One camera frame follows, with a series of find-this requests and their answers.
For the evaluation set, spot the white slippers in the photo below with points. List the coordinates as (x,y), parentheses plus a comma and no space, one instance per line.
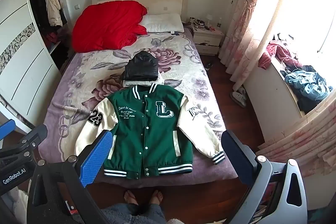
(239,96)

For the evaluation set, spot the white sliding wardrobe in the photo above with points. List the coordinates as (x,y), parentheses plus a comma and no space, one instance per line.
(29,76)

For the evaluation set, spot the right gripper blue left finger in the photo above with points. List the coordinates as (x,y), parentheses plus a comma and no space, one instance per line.
(80,171)

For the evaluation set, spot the person's bare feet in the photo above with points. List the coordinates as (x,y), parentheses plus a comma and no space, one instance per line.
(156,198)

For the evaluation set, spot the beige hanging coat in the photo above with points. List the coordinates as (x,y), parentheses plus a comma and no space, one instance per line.
(53,12)

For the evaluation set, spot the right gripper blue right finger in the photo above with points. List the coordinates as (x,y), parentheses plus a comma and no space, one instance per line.
(251,171)

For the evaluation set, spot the floral bed blanket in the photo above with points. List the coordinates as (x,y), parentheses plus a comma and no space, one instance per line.
(93,76)

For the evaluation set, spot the red quilt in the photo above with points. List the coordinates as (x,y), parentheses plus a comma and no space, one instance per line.
(108,26)

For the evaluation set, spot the white pillow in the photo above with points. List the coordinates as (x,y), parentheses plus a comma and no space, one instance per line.
(162,23)

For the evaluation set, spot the clothes pile on windowsill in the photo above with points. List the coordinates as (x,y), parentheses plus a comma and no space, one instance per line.
(309,87)

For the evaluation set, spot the black folded jacket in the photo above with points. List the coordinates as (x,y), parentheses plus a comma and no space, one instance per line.
(143,68)

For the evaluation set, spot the green varsity jacket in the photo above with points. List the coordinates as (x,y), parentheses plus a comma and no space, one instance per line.
(155,129)

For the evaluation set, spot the pink floral curtain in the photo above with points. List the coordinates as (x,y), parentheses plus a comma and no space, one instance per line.
(247,36)

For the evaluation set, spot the white nightstand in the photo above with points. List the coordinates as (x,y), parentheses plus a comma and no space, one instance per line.
(207,42)

